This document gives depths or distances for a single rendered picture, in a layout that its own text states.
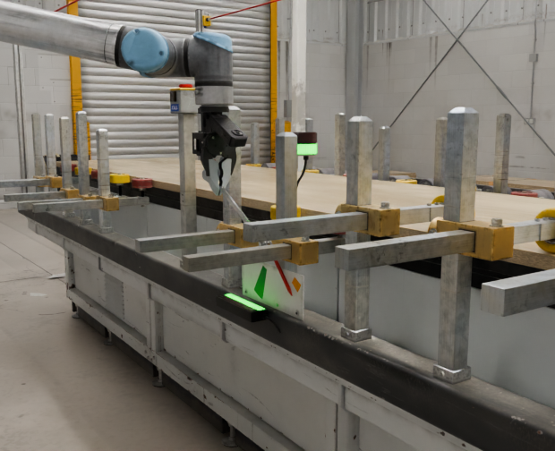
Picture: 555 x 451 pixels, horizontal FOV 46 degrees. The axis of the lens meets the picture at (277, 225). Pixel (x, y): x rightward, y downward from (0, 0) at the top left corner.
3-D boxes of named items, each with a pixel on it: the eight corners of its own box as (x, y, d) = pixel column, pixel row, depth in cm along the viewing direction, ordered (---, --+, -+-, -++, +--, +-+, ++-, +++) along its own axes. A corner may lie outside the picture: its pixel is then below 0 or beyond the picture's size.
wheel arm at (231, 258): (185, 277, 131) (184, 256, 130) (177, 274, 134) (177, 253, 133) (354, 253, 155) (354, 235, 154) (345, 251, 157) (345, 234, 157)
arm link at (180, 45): (131, 33, 149) (184, 33, 148) (143, 39, 160) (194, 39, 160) (132, 76, 150) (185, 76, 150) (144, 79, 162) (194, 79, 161)
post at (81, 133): (83, 227, 274) (77, 111, 267) (81, 226, 277) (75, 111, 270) (91, 226, 276) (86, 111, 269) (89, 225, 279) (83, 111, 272)
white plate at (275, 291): (302, 320, 143) (302, 276, 141) (241, 294, 164) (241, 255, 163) (303, 320, 143) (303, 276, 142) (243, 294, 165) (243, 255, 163)
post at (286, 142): (284, 343, 152) (284, 131, 144) (276, 338, 154) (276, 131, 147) (296, 339, 153) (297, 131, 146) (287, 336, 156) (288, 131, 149)
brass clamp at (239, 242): (239, 249, 162) (239, 228, 162) (214, 241, 174) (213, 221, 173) (260, 246, 166) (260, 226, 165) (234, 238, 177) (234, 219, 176)
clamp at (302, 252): (300, 266, 142) (300, 242, 141) (266, 255, 153) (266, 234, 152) (320, 262, 145) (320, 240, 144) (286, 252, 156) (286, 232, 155)
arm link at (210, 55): (193, 35, 159) (234, 35, 159) (195, 88, 161) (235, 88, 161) (186, 29, 150) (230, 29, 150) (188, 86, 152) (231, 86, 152)
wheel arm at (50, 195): (5, 204, 276) (4, 193, 275) (4, 203, 279) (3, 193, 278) (106, 197, 300) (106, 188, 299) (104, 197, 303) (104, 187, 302)
